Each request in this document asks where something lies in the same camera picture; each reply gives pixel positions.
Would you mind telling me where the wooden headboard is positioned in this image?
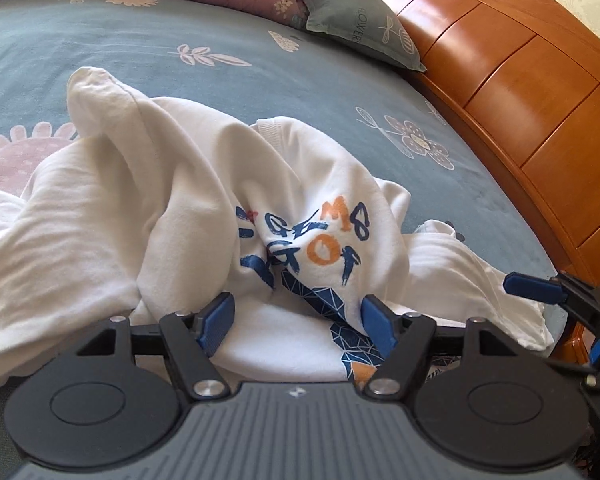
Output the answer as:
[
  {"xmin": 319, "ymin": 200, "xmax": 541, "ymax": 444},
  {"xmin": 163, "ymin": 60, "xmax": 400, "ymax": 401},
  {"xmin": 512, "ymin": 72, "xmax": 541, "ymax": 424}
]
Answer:
[{"xmin": 360, "ymin": 0, "xmax": 600, "ymax": 366}]

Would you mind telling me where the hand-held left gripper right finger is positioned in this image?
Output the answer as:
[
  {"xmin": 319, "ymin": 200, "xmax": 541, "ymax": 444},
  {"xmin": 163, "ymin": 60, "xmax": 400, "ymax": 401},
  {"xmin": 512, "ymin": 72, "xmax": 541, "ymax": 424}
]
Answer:
[{"xmin": 360, "ymin": 294, "xmax": 507, "ymax": 402}]

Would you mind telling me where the grey-green printed pillow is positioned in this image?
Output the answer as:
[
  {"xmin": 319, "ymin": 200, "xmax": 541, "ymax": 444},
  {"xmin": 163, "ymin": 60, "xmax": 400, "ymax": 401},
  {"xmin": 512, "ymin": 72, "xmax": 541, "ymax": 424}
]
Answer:
[{"xmin": 305, "ymin": 0, "xmax": 428, "ymax": 72}]

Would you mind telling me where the white printed long-sleeve shirt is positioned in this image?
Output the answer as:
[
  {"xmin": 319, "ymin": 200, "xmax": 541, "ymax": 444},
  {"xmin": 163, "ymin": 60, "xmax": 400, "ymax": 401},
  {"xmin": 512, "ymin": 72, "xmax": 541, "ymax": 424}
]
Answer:
[{"xmin": 0, "ymin": 66, "xmax": 556, "ymax": 403}]

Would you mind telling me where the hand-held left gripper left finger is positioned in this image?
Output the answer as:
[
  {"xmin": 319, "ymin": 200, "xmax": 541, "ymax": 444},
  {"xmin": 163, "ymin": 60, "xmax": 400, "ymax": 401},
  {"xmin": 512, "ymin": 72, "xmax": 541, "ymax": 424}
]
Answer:
[{"xmin": 87, "ymin": 292, "xmax": 236, "ymax": 402}]

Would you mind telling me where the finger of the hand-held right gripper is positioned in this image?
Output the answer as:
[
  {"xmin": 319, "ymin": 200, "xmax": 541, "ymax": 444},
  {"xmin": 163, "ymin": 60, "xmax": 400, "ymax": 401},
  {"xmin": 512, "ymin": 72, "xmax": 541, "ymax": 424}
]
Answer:
[
  {"xmin": 502, "ymin": 270, "xmax": 600, "ymax": 333},
  {"xmin": 579, "ymin": 331, "xmax": 600, "ymax": 393}
]

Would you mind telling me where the blue floral bed sheet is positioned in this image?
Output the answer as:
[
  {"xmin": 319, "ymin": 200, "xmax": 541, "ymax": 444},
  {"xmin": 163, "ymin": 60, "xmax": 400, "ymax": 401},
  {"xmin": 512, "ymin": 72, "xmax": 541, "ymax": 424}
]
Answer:
[{"xmin": 0, "ymin": 0, "xmax": 571, "ymax": 480}]

